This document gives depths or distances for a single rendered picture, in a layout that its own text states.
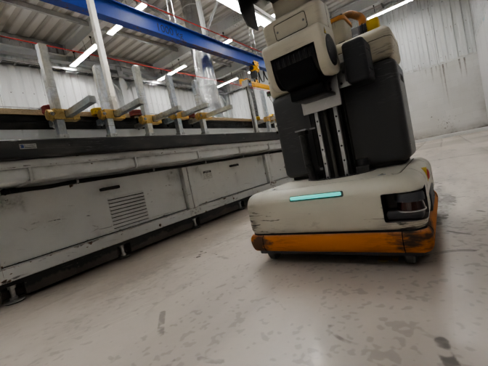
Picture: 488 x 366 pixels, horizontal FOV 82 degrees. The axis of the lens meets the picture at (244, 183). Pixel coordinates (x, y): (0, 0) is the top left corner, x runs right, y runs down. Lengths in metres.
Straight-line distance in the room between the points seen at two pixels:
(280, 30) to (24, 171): 1.20
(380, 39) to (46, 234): 1.76
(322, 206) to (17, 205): 1.42
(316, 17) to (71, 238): 1.57
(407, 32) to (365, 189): 11.43
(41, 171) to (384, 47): 1.52
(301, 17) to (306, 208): 0.65
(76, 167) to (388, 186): 1.37
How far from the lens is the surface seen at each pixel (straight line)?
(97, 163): 1.66
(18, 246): 1.74
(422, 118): 11.75
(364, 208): 0.94
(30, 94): 9.65
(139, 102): 1.55
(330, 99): 1.20
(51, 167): 1.57
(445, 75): 11.85
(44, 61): 1.70
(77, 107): 1.52
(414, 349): 0.68
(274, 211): 1.06
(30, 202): 1.76
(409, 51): 12.09
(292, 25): 1.13
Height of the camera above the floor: 0.39
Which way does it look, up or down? 3 degrees down
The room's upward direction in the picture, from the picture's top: 12 degrees counter-clockwise
